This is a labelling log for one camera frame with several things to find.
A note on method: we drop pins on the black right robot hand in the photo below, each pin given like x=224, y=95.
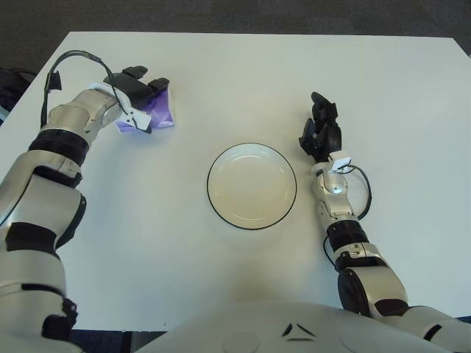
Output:
x=331, y=139

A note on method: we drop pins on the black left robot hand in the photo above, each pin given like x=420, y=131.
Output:
x=132, y=90

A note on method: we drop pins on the purple tissue paper pack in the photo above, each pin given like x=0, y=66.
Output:
x=162, y=110

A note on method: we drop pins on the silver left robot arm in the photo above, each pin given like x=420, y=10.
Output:
x=73, y=117

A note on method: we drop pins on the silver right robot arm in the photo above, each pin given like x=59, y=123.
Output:
x=335, y=187

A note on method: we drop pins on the white plate with black rim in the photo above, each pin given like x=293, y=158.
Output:
x=252, y=187

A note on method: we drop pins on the dark bag on floor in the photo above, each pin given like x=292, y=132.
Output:
x=11, y=88

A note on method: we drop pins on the grey robot torso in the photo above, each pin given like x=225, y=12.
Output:
x=239, y=327

